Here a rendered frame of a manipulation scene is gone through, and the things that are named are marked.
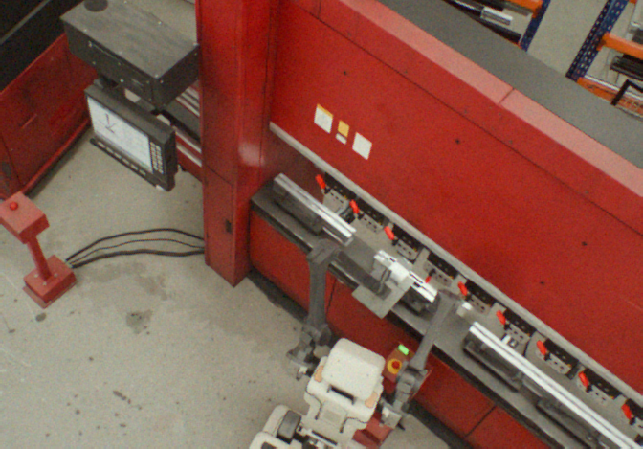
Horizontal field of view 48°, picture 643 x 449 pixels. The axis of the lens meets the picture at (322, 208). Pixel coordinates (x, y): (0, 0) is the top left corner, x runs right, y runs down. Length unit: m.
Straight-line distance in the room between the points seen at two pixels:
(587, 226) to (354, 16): 1.08
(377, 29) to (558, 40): 4.02
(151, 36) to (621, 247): 1.89
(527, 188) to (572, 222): 0.19
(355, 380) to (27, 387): 2.12
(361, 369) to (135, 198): 2.46
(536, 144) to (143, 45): 1.51
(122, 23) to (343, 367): 1.59
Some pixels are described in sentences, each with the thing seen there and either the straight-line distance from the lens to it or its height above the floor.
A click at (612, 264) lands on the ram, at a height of 1.94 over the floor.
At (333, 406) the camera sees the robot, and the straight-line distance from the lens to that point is 2.98.
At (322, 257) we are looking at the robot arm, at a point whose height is 1.59.
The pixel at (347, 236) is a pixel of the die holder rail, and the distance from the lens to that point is 3.60.
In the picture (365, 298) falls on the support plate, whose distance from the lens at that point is 3.41.
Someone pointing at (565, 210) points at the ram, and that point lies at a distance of 2.62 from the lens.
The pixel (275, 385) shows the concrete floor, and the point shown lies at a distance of 4.26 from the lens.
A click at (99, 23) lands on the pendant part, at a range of 3.06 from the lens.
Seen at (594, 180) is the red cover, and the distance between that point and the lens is 2.45.
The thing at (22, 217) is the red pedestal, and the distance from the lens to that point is 3.93.
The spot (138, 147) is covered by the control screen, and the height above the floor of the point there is 1.44.
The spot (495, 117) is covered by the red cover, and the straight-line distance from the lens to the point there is 2.49.
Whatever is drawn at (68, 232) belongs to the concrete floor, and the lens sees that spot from 4.79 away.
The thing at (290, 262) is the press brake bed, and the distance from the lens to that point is 3.94.
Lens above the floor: 4.00
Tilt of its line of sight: 56 degrees down
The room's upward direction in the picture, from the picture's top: 12 degrees clockwise
